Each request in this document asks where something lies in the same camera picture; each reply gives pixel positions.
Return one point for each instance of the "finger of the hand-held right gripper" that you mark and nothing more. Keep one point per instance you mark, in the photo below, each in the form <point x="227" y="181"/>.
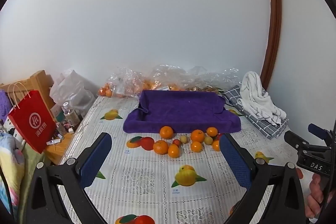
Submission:
<point x="316" y="130"/>
<point x="294" y="138"/>

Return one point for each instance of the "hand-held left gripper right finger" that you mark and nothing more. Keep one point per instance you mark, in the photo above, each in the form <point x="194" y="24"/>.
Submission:
<point x="235" y="163"/>

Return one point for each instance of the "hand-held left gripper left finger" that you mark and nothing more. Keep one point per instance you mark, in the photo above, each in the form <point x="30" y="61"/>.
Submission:
<point x="95" y="158"/>

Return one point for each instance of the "small orange kumquat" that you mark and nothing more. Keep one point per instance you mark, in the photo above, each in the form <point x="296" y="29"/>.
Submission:
<point x="216" y="145"/>
<point x="212" y="131"/>
<point x="196" y="146"/>
<point x="173" y="151"/>

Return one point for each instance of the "yellow-green round fruit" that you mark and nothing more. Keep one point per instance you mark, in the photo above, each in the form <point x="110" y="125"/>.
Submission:
<point x="183" y="139"/>
<point x="208" y="140"/>

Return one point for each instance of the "large orange mandarin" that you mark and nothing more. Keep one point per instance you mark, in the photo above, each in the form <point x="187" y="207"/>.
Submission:
<point x="197" y="135"/>
<point x="166" y="132"/>
<point x="160" y="147"/>

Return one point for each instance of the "person's right hand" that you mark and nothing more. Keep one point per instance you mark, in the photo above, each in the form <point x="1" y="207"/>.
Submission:
<point x="315" y="195"/>

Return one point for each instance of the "small red fruit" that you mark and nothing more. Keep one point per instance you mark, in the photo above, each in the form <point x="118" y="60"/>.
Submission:
<point x="218" y="137"/>
<point x="177" y="142"/>

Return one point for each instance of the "wooden bedside stand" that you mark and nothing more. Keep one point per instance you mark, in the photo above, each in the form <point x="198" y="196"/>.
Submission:
<point x="57" y="148"/>

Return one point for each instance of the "grey checked cloth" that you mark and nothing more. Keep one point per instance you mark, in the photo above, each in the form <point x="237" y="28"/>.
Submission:
<point x="252" y="113"/>

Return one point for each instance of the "clear plastic bottle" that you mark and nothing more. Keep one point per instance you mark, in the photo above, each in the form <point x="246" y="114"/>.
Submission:
<point x="69" y="113"/>

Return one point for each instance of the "white striped towel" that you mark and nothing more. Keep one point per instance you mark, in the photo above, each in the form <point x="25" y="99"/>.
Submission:
<point x="258" y="98"/>

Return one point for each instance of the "fruit-printed white tablecloth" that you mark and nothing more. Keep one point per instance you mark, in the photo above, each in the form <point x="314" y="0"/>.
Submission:
<point x="147" y="187"/>

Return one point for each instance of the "white plastic bag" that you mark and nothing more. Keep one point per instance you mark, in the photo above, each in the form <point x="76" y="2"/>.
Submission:
<point x="73" y="92"/>

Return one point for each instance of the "red paper bag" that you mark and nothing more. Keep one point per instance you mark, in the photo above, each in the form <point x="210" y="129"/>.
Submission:
<point x="32" y="121"/>

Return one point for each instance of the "purple towel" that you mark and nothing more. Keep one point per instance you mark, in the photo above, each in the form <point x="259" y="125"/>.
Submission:
<point x="181" y="111"/>

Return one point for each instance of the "clear plastic bag of oranges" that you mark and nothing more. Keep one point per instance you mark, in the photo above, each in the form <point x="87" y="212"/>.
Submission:
<point x="123" y="82"/>

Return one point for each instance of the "colourful printed blanket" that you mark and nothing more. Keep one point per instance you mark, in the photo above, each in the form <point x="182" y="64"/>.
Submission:
<point x="8" y="155"/>

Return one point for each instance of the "large crumpled clear plastic bag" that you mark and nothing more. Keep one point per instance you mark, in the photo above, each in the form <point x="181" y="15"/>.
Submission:
<point x="183" y="77"/>

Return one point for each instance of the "purple plush cloth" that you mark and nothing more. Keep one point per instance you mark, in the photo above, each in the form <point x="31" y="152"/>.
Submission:
<point x="2" y="102"/>

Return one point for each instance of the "brown wooden door frame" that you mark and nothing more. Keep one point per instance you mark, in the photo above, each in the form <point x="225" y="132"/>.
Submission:
<point x="274" y="16"/>

